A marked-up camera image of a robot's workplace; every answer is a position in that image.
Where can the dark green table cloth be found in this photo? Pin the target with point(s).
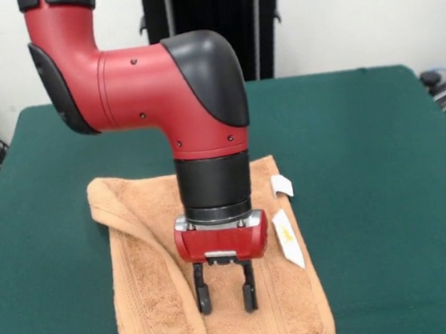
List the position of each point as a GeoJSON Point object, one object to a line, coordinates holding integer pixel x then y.
{"type": "Point", "coordinates": [367, 158]}

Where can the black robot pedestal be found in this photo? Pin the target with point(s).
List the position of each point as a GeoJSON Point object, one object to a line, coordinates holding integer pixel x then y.
{"type": "Point", "coordinates": [255, 22]}

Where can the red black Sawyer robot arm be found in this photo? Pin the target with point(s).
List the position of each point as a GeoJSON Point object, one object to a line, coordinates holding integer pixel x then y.
{"type": "Point", "coordinates": [158, 89]}

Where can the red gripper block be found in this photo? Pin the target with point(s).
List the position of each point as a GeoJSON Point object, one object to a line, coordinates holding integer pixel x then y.
{"type": "Point", "coordinates": [221, 241]}

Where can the tan terry towel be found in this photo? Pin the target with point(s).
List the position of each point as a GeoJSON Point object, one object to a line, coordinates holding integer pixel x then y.
{"type": "Point", "coordinates": [253, 292]}

